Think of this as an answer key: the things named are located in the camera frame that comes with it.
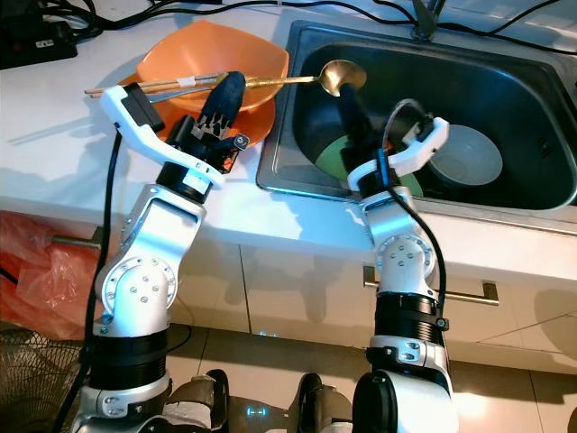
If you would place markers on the taped wooden chopstick pair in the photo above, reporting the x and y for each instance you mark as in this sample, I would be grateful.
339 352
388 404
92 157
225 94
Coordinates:
144 86

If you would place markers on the orange plastic bag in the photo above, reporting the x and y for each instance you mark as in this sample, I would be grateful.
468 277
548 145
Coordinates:
54 289

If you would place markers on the black mesh fan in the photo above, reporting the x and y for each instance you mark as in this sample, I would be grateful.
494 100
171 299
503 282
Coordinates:
41 388

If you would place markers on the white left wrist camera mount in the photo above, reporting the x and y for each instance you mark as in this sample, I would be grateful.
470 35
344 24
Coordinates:
122 113

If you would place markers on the robot right leg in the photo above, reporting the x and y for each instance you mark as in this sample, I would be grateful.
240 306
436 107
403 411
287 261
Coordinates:
325 410

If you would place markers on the orange plastic bowl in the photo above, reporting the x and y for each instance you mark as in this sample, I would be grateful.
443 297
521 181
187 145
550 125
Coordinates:
198 50

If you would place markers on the robot leg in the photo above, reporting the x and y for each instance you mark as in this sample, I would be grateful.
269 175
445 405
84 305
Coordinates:
203 406
325 410

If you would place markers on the grey ceramic bowl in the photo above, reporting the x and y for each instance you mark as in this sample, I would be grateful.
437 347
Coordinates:
473 158

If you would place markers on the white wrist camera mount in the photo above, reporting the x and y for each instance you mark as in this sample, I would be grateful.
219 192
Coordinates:
433 140
122 113

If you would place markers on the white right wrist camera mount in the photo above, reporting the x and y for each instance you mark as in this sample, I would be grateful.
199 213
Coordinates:
433 140

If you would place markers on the orange plastic plate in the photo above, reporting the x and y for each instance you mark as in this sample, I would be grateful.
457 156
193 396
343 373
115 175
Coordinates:
257 122

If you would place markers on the robot left leg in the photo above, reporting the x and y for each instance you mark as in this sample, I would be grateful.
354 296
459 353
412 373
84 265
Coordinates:
203 406

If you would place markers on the black power strip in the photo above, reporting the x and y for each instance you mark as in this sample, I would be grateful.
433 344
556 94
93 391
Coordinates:
32 45

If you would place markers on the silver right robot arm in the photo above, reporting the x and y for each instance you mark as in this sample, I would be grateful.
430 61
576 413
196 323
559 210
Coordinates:
401 262

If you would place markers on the green plate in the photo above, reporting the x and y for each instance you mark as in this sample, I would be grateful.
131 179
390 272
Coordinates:
329 158

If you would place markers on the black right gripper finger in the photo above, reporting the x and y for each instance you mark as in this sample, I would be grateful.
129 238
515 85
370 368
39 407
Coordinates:
359 122

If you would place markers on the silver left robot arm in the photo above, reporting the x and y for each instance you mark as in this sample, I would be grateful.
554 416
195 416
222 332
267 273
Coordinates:
135 289

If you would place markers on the stainless steel sink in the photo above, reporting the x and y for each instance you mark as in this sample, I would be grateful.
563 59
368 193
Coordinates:
505 81

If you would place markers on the white base cabinet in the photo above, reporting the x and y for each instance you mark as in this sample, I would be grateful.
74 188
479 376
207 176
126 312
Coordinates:
288 289

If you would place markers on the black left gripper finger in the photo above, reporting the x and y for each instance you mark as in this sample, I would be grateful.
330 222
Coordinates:
225 99

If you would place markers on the golden metal spoon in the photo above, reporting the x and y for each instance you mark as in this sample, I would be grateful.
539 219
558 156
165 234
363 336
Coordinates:
343 77

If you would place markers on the chrome kitchen faucet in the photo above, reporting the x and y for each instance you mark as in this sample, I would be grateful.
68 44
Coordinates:
425 25

